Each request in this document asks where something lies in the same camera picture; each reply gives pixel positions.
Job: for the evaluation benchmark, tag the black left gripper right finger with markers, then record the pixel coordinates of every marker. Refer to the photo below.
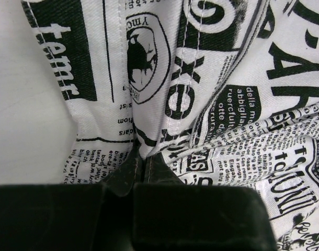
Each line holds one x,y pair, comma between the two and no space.
169,215

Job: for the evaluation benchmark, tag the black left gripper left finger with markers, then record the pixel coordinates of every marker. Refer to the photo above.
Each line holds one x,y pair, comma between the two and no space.
70,217

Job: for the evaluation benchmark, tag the newspaper print trousers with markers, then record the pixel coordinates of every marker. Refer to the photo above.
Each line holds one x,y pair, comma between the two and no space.
225,92

